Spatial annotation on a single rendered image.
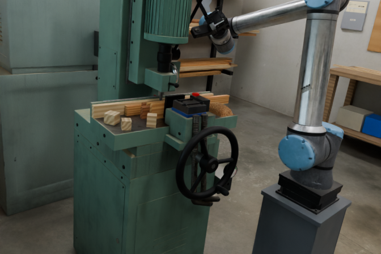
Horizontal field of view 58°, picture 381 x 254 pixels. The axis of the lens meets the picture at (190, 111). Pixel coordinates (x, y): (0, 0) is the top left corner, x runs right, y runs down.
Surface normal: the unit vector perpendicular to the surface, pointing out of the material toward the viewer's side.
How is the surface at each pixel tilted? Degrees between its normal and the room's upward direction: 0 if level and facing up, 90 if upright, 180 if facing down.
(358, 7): 91
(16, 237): 0
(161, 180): 90
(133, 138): 90
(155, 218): 90
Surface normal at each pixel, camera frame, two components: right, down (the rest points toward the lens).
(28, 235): 0.11, -0.95
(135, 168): 0.61, 0.30
